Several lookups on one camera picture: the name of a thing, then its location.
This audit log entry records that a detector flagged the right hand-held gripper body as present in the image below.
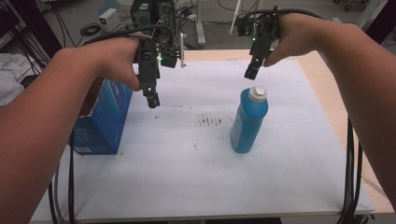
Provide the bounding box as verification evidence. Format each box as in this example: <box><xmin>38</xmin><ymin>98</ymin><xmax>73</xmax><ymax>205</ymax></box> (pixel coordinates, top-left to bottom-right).
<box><xmin>236</xmin><ymin>6</ymin><xmax>282</xmax><ymax>65</ymax></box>

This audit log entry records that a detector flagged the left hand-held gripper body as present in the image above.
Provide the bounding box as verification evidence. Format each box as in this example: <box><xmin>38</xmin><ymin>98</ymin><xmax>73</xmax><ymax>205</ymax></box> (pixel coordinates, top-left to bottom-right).
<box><xmin>135</xmin><ymin>26</ymin><xmax>187</xmax><ymax>96</ymax></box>

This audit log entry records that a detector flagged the blue bottle with white cap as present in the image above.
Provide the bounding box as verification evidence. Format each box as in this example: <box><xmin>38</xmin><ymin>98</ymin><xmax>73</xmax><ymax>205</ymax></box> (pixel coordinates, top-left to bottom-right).
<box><xmin>229</xmin><ymin>86</ymin><xmax>269</xmax><ymax>154</ymax></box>

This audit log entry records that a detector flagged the blue cardboard box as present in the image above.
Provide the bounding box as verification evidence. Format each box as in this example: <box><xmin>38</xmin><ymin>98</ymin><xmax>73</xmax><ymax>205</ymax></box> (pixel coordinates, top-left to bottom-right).
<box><xmin>67</xmin><ymin>78</ymin><xmax>134</xmax><ymax>156</ymax></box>

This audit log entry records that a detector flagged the person's right hand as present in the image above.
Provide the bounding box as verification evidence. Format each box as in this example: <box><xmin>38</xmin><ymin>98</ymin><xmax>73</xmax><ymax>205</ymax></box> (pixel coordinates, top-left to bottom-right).
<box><xmin>262</xmin><ymin>12</ymin><xmax>332</xmax><ymax>68</ymax></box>

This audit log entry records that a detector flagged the person's left hand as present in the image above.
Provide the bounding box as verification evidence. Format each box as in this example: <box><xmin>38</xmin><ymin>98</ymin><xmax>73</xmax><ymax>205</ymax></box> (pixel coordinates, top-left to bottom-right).
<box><xmin>62</xmin><ymin>33</ymin><xmax>142</xmax><ymax>92</ymax></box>

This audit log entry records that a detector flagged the black computer tower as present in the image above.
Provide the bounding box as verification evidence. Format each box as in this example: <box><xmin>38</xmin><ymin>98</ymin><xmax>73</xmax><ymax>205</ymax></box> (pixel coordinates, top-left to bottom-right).
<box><xmin>130</xmin><ymin>0</ymin><xmax>176</xmax><ymax>32</ymax></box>

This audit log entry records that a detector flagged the white desk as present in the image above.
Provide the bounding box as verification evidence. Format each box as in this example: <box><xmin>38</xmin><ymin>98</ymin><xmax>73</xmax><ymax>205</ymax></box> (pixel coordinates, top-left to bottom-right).
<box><xmin>193</xmin><ymin>0</ymin><xmax>243</xmax><ymax>49</ymax></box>

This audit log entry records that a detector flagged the white power adapter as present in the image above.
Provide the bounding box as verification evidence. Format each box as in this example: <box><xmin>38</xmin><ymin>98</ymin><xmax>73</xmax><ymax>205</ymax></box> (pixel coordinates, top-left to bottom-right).
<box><xmin>98</xmin><ymin>7</ymin><xmax>121</xmax><ymax>32</ymax></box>

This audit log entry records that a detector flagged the white foam mat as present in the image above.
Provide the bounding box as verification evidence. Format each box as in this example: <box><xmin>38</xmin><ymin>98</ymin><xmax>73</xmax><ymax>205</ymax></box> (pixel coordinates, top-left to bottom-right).
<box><xmin>29</xmin><ymin>59</ymin><xmax>376</xmax><ymax>224</ymax></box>

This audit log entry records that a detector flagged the black swivel stool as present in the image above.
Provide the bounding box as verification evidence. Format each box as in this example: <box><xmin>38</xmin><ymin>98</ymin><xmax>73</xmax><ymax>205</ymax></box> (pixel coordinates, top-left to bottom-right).
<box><xmin>332</xmin><ymin>0</ymin><xmax>376</xmax><ymax>13</ymax></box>

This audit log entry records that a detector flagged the white metal stand leg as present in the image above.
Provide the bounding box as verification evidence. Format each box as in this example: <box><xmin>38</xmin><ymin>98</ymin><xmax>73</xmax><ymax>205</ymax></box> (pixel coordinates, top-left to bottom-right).
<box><xmin>354</xmin><ymin>0</ymin><xmax>390</xmax><ymax>30</ymax></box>

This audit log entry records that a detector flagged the white cloth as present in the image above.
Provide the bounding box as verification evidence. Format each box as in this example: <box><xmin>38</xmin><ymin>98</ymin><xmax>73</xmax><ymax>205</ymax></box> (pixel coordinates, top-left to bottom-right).
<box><xmin>0</xmin><ymin>51</ymin><xmax>35</xmax><ymax>107</ymax></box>

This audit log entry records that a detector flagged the grey cable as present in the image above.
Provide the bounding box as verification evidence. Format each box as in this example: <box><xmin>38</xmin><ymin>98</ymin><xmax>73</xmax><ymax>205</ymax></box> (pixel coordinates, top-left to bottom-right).
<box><xmin>53</xmin><ymin>164</ymin><xmax>64</xmax><ymax>224</ymax></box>
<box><xmin>242</xmin><ymin>7</ymin><xmax>328</xmax><ymax>23</ymax></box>

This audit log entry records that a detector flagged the coiled black cable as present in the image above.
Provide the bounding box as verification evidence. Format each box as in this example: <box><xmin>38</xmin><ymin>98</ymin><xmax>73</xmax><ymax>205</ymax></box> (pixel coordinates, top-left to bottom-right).
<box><xmin>79</xmin><ymin>22</ymin><xmax>103</xmax><ymax>37</ymax></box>

